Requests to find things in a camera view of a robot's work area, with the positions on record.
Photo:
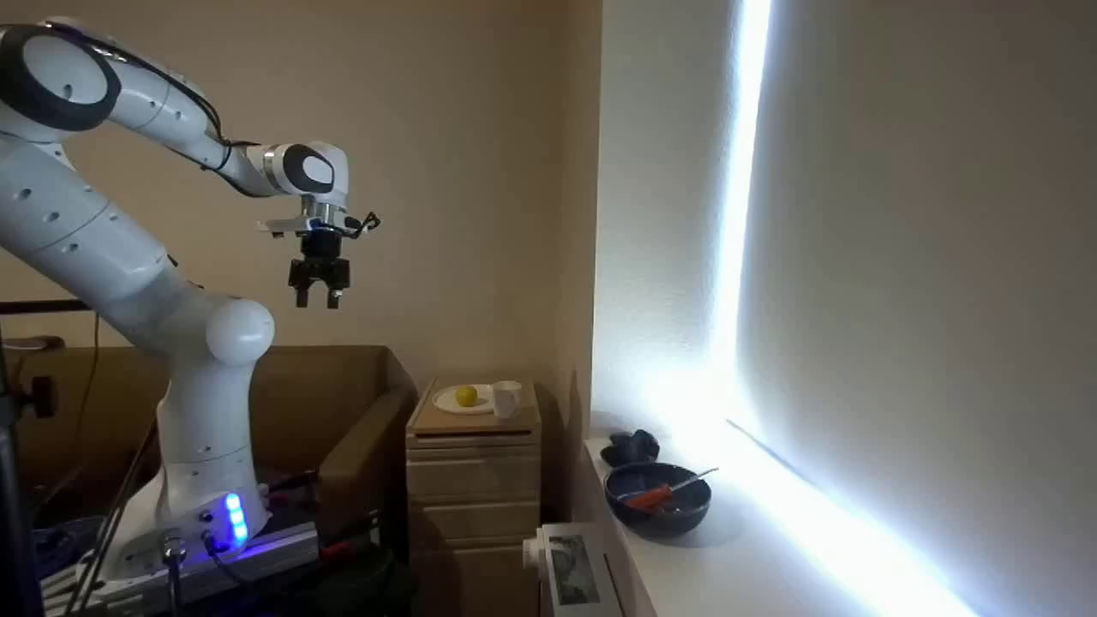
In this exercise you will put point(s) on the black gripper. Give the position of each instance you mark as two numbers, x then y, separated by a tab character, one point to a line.
319	261

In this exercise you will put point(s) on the white round plate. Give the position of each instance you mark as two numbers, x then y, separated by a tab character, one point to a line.
446	400

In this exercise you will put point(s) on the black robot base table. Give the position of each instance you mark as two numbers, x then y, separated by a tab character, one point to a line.
184	570

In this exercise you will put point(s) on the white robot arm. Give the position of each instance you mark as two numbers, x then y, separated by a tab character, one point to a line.
56	84

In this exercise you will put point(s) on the wooden night stand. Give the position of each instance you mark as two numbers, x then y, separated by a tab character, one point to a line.
476	497

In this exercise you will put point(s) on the yellow lemon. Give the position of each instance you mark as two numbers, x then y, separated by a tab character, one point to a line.
465	397

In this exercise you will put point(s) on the white cup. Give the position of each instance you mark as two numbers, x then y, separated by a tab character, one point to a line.
505	400

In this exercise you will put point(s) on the brown leather armchair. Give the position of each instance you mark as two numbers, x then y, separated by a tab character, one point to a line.
334	413

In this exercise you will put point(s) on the dark folded cloth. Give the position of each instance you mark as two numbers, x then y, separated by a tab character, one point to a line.
629	446

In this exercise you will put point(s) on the dark blue bowl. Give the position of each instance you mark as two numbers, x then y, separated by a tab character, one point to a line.
681	515

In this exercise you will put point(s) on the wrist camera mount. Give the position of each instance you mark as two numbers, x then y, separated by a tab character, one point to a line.
324	219

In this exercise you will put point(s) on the red handled utensil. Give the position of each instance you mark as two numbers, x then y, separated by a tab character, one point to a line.
658	495

